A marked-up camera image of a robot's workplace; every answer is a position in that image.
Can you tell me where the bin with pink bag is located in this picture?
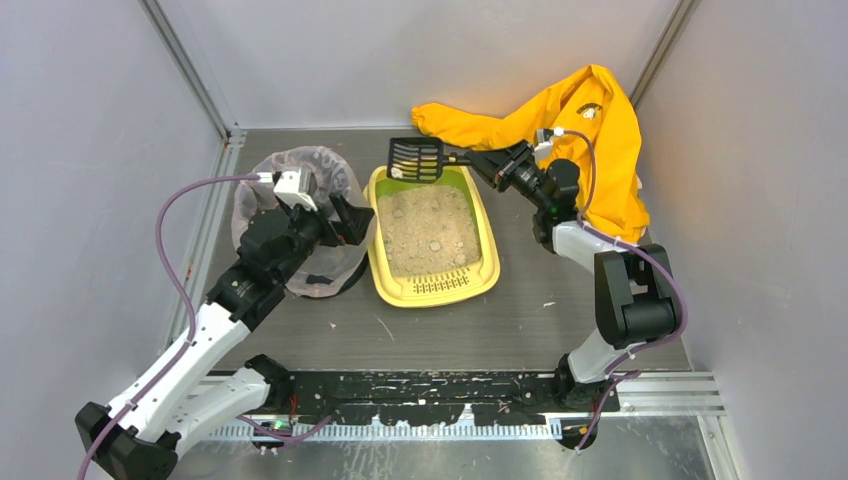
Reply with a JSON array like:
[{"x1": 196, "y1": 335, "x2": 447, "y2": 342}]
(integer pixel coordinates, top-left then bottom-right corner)
[{"x1": 230, "y1": 145, "x2": 370, "y2": 299}]

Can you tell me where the black litter scoop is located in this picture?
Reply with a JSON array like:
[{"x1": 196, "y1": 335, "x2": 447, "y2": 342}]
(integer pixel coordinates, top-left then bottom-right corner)
[{"x1": 387, "y1": 137, "x2": 470, "y2": 184}]

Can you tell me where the yellow green litter box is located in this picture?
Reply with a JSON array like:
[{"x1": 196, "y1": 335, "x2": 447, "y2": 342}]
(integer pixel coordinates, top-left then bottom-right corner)
[{"x1": 364, "y1": 167, "x2": 501, "y2": 308}]

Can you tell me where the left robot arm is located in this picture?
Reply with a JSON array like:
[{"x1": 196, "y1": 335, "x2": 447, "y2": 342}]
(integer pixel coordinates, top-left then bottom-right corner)
[{"x1": 75, "y1": 194, "x2": 375, "y2": 479}]

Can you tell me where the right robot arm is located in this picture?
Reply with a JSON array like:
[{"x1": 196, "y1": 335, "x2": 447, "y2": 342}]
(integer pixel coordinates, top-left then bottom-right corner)
[{"x1": 459, "y1": 142, "x2": 686, "y2": 411}]

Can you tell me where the cat litter sand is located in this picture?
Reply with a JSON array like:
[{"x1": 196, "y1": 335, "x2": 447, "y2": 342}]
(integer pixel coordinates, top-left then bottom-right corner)
[{"x1": 377, "y1": 185, "x2": 481, "y2": 277}]

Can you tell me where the yellow sweatshirt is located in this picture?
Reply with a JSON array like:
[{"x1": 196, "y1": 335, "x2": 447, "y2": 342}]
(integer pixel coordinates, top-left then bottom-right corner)
[{"x1": 410, "y1": 64, "x2": 650, "y2": 243}]

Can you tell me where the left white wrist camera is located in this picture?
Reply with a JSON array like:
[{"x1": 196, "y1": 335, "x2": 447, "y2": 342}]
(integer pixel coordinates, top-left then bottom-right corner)
[{"x1": 258, "y1": 165, "x2": 319, "y2": 212}]

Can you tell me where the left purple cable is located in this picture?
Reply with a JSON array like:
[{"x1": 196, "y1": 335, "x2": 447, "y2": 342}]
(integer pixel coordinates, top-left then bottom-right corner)
[{"x1": 76, "y1": 172, "x2": 276, "y2": 480}]

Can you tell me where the purple cable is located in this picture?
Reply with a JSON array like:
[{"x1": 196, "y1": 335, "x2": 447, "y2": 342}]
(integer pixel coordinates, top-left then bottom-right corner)
[
  {"x1": 76, "y1": 172, "x2": 276, "y2": 480},
  {"x1": 553, "y1": 127, "x2": 690, "y2": 455}
]

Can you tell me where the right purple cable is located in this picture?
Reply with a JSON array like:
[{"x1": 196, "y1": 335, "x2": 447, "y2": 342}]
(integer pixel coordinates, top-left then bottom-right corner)
[{"x1": 553, "y1": 127, "x2": 690, "y2": 455}]

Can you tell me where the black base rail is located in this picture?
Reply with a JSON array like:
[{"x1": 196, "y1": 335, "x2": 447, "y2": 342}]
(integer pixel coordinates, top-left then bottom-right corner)
[{"x1": 188, "y1": 369, "x2": 621, "y2": 442}]

